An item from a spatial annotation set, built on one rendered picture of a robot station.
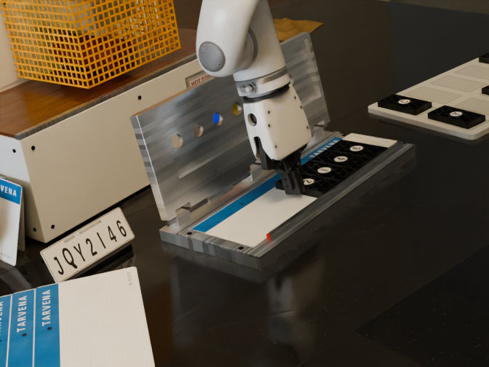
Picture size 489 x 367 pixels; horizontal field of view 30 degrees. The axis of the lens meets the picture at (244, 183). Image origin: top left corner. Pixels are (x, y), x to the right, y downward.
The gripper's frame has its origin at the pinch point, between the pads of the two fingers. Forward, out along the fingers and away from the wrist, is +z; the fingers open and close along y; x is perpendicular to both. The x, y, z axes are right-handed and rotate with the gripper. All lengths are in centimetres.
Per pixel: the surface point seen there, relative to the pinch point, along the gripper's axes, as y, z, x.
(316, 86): 24.4, -8.8, 10.4
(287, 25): 87, -10, 67
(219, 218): -11.7, 1.3, 6.6
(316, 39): 80, -6, 53
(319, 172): 7.1, 1.4, 0.3
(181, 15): 91, -18, 110
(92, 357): -55, -3, -16
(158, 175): -18.1, -9.1, 9.7
